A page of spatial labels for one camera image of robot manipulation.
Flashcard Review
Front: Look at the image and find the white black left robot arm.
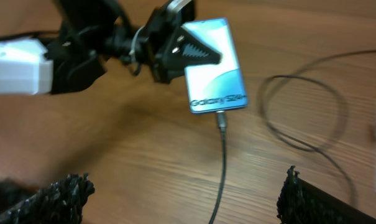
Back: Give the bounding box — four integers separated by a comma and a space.
0, 0, 221, 95

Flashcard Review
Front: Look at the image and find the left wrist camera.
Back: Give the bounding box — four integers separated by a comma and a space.
166, 0, 196, 23

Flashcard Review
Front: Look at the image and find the blue screen smartphone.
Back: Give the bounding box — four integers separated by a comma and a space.
183, 18, 248, 114

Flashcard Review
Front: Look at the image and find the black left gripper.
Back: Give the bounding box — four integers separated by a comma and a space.
142, 6, 221, 84

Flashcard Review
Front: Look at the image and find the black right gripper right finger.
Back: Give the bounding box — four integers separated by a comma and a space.
277, 166, 376, 224

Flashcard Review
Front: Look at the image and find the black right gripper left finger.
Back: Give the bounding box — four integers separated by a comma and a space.
0, 173, 95, 224

